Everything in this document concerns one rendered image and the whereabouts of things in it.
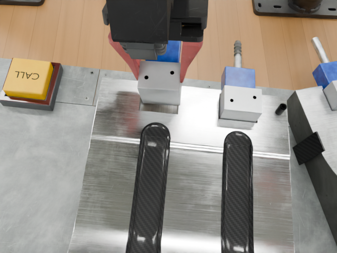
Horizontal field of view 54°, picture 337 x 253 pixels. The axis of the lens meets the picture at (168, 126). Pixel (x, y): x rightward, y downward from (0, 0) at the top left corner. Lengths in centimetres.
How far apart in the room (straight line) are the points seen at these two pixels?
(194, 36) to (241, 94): 14
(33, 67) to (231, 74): 30
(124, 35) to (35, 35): 41
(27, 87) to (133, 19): 33
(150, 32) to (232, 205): 25
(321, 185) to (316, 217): 5
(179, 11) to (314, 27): 44
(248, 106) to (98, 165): 20
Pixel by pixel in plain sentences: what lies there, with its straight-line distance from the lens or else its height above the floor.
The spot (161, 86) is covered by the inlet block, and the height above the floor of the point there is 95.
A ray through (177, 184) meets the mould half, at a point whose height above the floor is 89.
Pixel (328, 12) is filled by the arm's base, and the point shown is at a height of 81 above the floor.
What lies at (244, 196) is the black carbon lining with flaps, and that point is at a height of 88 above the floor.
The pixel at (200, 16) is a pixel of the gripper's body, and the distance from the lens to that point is 33.
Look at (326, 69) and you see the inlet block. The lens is 58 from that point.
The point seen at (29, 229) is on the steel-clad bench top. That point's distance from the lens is 51.
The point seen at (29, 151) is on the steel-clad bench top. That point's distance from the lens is 54.
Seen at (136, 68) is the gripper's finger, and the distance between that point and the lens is 39.
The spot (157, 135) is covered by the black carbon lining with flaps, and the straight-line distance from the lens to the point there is 43.
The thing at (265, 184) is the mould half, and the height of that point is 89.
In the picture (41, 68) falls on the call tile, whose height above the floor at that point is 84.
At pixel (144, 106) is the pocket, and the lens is 48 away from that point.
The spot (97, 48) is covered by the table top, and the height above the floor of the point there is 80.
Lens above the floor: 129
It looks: 66 degrees down
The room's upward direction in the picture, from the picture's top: 10 degrees clockwise
